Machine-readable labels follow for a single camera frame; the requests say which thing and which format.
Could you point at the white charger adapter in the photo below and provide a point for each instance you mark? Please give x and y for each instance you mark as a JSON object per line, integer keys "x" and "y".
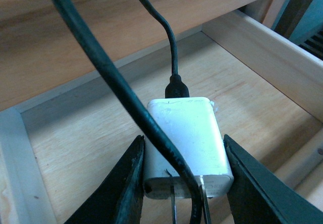
{"x": 191, "y": 125}

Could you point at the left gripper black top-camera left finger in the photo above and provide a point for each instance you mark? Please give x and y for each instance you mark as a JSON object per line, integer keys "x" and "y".
{"x": 119, "y": 198}

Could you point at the wooden nightstand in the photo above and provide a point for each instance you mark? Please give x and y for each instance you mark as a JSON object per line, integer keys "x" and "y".
{"x": 38, "y": 52}

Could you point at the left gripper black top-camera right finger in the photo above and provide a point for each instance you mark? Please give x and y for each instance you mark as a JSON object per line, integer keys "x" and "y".
{"x": 258, "y": 196}

